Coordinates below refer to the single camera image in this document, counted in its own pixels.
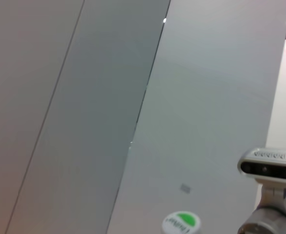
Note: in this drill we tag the clear green-label water bottle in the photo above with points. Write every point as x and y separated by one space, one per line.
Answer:
182 223

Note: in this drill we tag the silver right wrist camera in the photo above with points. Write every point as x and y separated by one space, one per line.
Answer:
267 165

